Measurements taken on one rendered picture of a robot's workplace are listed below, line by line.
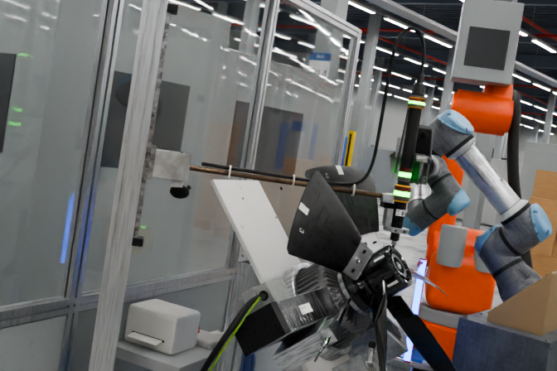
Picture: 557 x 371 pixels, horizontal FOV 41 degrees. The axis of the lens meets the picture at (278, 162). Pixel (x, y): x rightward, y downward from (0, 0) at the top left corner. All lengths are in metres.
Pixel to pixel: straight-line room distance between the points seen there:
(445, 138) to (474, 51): 3.33
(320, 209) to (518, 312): 1.01
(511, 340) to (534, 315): 0.11
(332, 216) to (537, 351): 0.96
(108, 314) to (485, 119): 4.38
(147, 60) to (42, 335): 0.74
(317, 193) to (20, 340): 0.81
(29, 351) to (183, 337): 0.42
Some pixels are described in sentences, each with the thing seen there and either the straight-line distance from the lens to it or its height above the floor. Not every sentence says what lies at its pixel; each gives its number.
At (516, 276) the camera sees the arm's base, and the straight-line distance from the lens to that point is 2.58.
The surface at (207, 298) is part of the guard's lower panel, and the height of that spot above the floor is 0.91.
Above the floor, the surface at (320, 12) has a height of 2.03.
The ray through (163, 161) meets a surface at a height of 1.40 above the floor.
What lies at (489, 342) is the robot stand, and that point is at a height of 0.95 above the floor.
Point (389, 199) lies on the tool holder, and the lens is 2.00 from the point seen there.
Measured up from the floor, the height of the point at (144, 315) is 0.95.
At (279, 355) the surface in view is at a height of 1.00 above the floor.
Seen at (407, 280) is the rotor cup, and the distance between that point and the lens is 1.94.
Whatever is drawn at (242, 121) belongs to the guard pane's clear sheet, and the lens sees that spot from 2.62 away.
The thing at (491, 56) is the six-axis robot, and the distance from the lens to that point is 5.85.
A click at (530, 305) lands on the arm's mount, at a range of 2.55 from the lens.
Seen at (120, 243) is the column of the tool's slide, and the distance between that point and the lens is 1.90.
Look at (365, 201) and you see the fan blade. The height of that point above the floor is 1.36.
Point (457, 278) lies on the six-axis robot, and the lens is 5.79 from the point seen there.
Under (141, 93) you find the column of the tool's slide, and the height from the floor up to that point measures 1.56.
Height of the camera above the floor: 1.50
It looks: 2 degrees down
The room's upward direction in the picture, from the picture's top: 9 degrees clockwise
